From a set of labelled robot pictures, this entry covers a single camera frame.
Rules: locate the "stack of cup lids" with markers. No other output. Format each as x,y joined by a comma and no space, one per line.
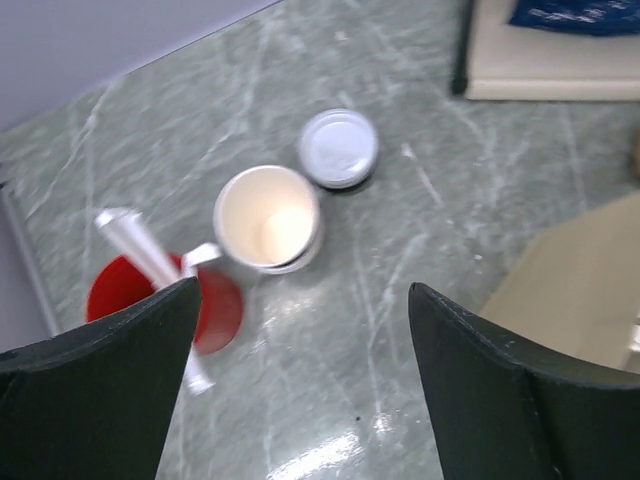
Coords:
338,148

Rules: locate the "stack of paper cups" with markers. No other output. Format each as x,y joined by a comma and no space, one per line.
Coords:
268,218

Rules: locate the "beige checkered shelf rack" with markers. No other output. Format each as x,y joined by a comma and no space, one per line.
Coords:
498,61

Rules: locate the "kraft paper bag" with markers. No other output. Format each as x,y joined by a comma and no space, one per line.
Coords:
575,289

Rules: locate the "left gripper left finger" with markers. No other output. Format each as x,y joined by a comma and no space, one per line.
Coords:
96,402

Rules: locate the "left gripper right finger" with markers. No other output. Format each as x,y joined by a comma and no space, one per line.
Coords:
504,407

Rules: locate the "red cup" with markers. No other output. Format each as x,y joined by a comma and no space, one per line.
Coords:
120,285

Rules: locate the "blue snack bag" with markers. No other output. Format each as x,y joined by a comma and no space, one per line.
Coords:
611,18

